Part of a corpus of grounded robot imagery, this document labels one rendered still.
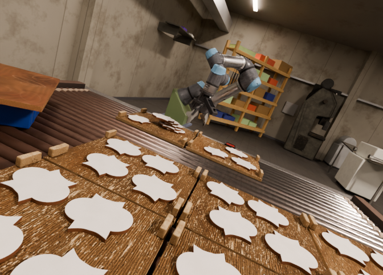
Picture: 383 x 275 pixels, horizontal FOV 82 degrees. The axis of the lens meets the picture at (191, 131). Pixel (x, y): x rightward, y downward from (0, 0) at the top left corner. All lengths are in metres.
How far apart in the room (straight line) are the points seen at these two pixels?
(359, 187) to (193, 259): 5.89
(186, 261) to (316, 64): 9.10
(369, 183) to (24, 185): 6.19
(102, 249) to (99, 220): 0.06
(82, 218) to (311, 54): 9.20
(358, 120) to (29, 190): 9.60
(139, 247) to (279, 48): 9.06
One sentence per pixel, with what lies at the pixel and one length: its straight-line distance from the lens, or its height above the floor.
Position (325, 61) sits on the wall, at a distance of 9.46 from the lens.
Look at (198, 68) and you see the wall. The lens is 9.54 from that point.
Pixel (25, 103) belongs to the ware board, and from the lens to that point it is 0.82.
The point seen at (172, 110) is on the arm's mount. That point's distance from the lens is 1.81.
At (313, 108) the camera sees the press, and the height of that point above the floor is 1.60.
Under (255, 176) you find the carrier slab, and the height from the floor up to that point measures 0.94.
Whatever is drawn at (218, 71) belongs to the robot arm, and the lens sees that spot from 1.20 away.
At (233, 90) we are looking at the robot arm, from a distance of 1.67.
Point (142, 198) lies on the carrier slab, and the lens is 0.63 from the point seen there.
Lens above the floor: 1.29
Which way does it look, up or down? 14 degrees down
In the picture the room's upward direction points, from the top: 21 degrees clockwise
